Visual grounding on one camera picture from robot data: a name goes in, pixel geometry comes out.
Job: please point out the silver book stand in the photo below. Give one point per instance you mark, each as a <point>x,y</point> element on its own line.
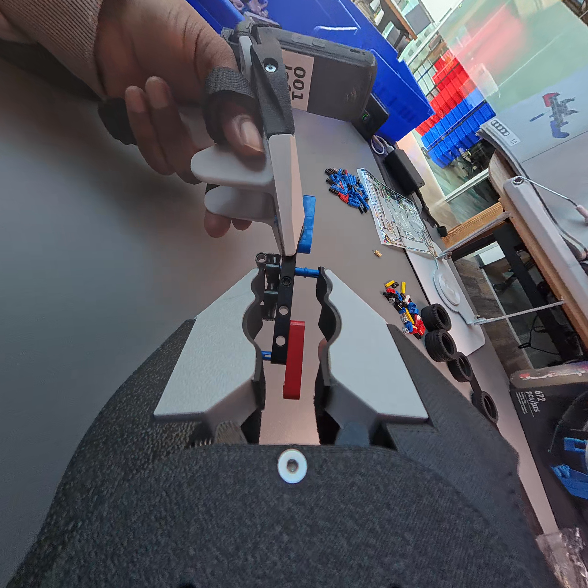
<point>537,220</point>

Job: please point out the black red blue beam assembly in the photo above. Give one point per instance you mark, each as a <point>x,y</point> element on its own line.
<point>287,294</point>

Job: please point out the pile of mixed small pieces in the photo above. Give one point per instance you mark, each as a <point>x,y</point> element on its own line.
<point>406,307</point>

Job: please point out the shiny sticker sheet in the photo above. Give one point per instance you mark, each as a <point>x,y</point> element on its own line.
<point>399,216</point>

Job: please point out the person's left hand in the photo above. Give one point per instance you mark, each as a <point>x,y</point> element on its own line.
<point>151,50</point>

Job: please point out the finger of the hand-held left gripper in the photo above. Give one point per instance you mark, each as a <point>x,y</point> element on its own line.
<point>287,193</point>

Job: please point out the shelf of red bins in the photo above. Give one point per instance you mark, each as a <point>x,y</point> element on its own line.
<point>459,115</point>

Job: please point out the black toy tyre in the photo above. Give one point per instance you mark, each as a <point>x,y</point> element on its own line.
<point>460,367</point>
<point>486,406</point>
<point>436,317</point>
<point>441,347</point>

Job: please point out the black power adapter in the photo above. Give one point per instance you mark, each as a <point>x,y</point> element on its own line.
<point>404,170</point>

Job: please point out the open instruction booklet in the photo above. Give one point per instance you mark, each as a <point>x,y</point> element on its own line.
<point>542,138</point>

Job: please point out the grey desk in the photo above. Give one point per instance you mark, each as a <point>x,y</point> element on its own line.
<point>69,275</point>

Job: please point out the black case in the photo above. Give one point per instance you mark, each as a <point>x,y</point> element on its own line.
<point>374,119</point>

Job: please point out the black toy car box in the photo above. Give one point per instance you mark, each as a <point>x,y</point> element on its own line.
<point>542,413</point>

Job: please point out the pile of blue red pins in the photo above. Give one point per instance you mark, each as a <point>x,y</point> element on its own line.
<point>347,188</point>

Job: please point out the clear plastic bag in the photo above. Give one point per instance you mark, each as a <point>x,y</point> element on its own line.
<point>565,560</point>

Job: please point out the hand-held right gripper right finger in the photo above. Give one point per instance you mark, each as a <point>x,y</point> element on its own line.
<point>372,367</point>

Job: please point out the blue plastic bin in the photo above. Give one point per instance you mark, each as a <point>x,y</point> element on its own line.
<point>216,13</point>
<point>395,82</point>

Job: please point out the wooden post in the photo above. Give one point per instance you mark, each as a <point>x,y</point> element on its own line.
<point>473,226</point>

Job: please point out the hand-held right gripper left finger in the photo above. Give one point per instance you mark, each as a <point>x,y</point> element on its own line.
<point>206,367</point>

